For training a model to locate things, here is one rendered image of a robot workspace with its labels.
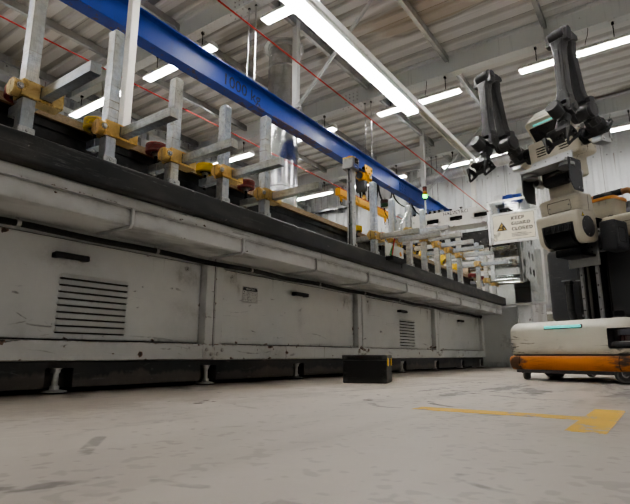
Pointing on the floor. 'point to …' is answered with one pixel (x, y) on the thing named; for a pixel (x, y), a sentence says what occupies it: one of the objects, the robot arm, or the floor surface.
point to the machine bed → (177, 308)
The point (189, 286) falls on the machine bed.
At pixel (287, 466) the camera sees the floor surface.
